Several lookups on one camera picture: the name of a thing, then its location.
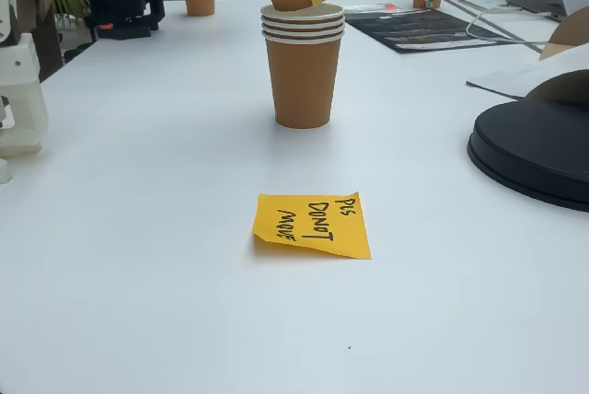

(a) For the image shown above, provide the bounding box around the white leaflet orange mark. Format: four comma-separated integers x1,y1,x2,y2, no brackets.
343,2,418,16

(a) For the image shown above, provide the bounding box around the black printed leaflet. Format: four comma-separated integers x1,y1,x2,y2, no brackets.
344,6,519,54

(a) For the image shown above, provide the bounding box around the white paper sheet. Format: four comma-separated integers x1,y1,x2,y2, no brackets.
465,41,589,101

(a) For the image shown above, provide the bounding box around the black round object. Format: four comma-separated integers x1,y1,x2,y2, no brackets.
467,98,589,214

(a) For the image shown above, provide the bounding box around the white cable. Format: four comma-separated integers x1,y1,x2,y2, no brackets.
465,6,553,45

